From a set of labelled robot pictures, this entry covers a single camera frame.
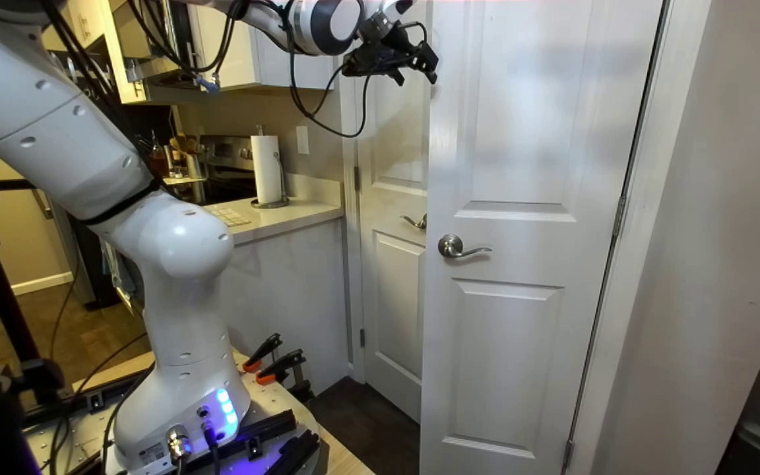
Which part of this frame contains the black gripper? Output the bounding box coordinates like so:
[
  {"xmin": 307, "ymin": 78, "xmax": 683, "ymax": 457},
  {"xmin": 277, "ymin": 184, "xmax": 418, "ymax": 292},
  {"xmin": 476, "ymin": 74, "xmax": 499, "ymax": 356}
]
[{"xmin": 340, "ymin": 19, "xmax": 443, "ymax": 89}]

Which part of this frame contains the silver lever door handle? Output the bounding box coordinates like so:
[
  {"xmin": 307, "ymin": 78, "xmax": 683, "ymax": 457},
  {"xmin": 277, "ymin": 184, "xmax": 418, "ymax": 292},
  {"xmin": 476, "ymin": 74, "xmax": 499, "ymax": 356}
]
[{"xmin": 435, "ymin": 231, "xmax": 496, "ymax": 265}]

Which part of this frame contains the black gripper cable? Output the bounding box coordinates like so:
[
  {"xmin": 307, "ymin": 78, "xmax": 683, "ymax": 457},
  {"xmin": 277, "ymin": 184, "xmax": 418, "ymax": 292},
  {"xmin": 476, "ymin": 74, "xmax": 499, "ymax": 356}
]
[{"xmin": 286, "ymin": 19, "xmax": 375, "ymax": 143}]

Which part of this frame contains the white grid-patterned countertop item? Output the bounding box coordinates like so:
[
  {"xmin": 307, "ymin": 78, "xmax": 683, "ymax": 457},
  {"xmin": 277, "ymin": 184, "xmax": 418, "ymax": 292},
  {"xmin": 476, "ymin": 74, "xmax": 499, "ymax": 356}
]
[{"xmin": 211, "ymin": 201, "xmax": 256, "ymax": 234}]

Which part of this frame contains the stainless steel stove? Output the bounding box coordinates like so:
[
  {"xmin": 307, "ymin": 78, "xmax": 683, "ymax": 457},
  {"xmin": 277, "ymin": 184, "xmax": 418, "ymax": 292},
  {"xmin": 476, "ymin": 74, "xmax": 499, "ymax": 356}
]
[{"xmin": 199, "ymin": 131, "xmax": 260, "ymax": 206}]

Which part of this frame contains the white counter base panel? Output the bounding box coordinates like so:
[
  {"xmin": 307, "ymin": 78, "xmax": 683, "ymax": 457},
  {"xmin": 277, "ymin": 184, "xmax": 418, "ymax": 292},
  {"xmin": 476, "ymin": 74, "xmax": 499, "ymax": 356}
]
[{"xmin": 216, "ymin": 219, "xmax": 353, "ymax": 401}]

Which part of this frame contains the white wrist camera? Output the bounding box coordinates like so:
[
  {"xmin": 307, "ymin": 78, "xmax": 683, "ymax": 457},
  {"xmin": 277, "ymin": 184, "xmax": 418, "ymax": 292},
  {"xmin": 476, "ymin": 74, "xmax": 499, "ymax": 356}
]
[{"xmin": 378, "ymin": 0, "xmax": 421, "ymax": 19}]

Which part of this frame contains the wooden robot mounting board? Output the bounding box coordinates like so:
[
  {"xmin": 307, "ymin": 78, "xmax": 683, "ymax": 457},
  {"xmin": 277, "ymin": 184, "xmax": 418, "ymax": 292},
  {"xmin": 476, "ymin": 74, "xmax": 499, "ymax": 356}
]
[{"xmin": 18, "ymin": 347, "xmax": 375, "ymax": 475}]

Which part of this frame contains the black cable bundle along arm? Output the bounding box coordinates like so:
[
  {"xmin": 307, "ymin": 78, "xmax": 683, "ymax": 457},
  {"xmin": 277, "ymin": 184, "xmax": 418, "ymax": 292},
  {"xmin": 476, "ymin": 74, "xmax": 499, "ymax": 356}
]
[{"xmin": 34, "ymin": 0, "xmax": 252, "ymax": 201}]

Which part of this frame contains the white door frame trim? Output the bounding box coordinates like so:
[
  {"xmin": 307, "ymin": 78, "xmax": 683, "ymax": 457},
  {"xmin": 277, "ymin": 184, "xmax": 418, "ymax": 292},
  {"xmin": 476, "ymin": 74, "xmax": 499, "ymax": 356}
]
[{"xmin": 563, "ymin": 0, "xmax": 718, "ymax": 475}]

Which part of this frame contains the white wall outlet plate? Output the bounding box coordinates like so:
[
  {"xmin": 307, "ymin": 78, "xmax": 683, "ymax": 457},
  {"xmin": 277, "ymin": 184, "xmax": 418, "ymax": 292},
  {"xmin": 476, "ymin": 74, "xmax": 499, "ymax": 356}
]
[{"xmin": 294, "ymin": 123, "xmax": 314, "ymax": 157}]

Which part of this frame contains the white paper towel roll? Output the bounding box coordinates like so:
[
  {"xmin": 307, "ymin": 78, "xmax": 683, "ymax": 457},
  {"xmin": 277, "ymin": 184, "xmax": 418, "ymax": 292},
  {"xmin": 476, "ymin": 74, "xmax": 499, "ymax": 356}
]
[{"xmin": 248, "ymin": 131, "xmax": 290, "ymax": 210}]

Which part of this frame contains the black floor cable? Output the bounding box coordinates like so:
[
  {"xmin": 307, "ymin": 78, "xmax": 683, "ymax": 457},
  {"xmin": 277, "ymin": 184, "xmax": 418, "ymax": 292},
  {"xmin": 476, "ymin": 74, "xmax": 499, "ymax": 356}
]
[{"xmin": 41, "ymin": 280, "xmax": 154, "ymax": 475}]

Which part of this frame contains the black mounting rail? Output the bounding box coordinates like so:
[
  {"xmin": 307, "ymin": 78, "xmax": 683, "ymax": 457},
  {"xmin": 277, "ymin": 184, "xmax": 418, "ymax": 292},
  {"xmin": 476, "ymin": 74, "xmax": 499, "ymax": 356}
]
[{"xmin": 179, "ymin": 405, "xmax": 332, "ymax": 475}]

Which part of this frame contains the white wall cabinet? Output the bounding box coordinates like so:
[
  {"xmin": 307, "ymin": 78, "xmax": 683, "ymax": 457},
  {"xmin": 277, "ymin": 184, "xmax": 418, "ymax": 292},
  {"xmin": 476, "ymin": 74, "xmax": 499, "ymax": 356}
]
[{"xmin": 187, "ymin": 7, "xmax": 348, "ymax": 95}]

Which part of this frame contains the cream open shelf unit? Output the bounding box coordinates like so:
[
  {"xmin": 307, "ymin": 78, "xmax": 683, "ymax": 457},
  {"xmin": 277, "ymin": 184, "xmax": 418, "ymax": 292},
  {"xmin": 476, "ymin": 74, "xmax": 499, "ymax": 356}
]
[{"xmin": 41, "ymin": 0, "xmax": 204, "ymax": 111}]

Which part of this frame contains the white panel door, brass handle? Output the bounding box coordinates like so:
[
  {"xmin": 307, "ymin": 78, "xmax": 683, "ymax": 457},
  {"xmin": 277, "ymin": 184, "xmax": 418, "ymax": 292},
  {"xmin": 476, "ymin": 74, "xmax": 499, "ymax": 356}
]
[{"xmin": 338, "ymin": 49, "xmax": 434, "ymax": 425}]

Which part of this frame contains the white panel door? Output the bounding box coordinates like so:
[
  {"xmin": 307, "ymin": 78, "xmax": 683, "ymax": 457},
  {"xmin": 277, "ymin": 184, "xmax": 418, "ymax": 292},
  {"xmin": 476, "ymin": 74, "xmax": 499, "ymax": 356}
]
[
  {"xmin": 418, "ymin": 0, "xmax": 666, "ymax": 475},
  {"xmin": 338, "ymin": 49, "xmax": 434, "ymax": 425}
]

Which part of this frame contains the light stone countertop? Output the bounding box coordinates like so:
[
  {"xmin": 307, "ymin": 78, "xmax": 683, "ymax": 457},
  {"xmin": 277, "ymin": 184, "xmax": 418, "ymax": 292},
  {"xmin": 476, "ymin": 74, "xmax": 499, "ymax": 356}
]
[{"xmin": 204, "ymin": 194, "xmax": 347, "ymax": 251}]

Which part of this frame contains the orange black spring clamp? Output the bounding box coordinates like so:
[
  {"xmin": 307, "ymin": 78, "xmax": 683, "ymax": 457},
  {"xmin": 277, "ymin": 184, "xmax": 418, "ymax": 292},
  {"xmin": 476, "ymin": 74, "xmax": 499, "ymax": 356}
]
[
  {"xmin": 254, "ymin": 347, "xmax": 314, "ymax": 391},
  {"xmin": 237, "ymin": 333, "xmax": 287, "ymax": 376}
]

